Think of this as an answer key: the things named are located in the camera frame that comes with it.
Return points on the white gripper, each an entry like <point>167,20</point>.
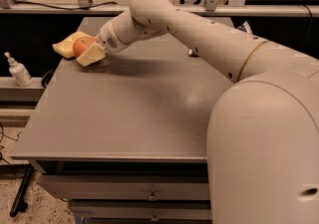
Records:
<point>107,38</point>

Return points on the red apple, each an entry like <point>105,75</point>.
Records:
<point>82,44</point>

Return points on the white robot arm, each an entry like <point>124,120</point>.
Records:
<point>263,133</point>

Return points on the yellow sponge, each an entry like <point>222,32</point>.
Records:
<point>65,47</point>

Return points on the white pump bottle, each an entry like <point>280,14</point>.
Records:
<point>18,71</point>

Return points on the grey drawer cabinet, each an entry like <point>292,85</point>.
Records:
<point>143,112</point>

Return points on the top drawer with knob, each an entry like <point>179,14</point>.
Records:
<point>151,188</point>

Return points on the drawer with knob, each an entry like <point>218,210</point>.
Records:
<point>136,209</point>
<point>151,188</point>

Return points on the blue chip bag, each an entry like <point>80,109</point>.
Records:
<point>245,27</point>

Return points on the black floor stand bar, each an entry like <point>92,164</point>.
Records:
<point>19,204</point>

